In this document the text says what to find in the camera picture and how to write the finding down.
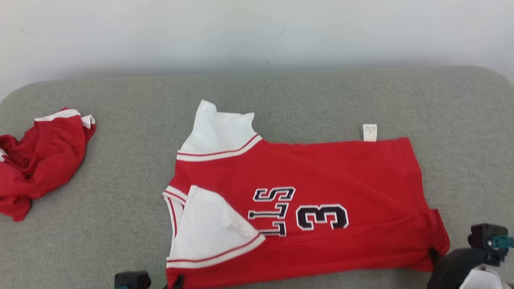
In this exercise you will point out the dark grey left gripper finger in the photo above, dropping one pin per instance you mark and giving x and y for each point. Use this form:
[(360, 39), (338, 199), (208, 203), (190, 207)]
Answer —
[(178, 283)]

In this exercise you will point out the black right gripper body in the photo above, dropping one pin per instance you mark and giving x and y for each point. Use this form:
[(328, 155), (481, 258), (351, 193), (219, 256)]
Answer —
[(449, 269)]

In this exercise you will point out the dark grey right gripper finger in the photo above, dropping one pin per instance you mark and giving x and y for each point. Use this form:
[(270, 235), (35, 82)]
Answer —
[(434, 256)]

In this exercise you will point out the red white basketball jersey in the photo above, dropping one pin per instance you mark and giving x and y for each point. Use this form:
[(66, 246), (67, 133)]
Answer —
[(341, 168)]

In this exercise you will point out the red white-trimmed shorts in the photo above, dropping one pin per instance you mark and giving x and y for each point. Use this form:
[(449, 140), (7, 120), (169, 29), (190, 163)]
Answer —
[(44, 160)]

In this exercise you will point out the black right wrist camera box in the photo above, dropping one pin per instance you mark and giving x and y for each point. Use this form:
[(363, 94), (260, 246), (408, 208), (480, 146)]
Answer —
[(482, 237)]

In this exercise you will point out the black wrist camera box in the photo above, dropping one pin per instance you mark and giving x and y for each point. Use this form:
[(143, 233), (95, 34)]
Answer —
[(132, 280), (482, 237)]

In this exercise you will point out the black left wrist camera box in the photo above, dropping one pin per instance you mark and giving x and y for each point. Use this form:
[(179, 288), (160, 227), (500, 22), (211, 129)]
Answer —
[(132, 280)]

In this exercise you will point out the teal right camera connector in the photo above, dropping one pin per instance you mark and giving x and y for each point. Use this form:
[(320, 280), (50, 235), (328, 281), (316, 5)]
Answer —
[(504, 241)]

